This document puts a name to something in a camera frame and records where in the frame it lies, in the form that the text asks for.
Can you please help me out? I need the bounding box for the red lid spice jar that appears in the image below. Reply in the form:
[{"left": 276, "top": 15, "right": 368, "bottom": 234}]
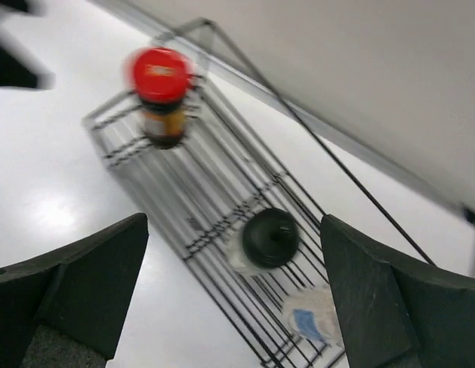
[{"left": 127, "top": 46, "right": 193, "bottom": 150}]

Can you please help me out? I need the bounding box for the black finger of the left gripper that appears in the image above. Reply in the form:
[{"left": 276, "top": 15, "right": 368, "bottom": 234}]
[{"left": 0, "top": 0, "right": 57, "bottom": 93}]

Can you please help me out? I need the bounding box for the silver lid white bottle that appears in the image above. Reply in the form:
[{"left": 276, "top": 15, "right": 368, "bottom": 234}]
[{"left": 282, "top": 284, "right": 344, "bottom": 348}]

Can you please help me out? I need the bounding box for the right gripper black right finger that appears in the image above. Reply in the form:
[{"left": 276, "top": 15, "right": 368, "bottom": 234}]
[{"left": 320, "top": 215, "right": 475, "bottom": 367}]

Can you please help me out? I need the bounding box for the black wire rack basket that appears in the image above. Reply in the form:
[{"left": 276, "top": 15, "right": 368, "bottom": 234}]
[{"left": 82, "top": 17, "right": 437, "bottom": 368}]

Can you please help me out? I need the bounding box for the black lid white bottle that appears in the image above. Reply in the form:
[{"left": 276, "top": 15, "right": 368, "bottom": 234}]
[{"left": 224, "top": 208, "right": 300, "bottom": 276}]

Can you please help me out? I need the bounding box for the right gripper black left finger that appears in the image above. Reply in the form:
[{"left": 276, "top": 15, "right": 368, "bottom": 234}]
[{"left": 0, "top": 213, "right": 149, "bottom": 367}]

